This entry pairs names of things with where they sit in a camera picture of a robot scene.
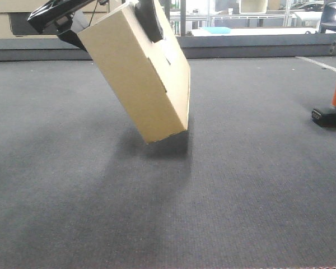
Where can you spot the blue plastic tray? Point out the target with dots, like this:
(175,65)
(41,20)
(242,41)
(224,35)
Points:
(221,30)

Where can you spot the white table top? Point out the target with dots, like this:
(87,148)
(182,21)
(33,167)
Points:
(262,31)

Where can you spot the white plastic bin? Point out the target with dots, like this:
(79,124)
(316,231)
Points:
(253,6)

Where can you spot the brown cardboard package box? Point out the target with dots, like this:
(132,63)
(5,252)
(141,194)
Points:
(151,80)

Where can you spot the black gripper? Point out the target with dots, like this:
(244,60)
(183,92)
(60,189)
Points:
(66,16)

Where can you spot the dark grey conveyor side rail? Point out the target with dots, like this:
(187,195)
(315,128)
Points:
(194,47)

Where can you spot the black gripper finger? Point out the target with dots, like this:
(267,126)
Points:
(145,12)

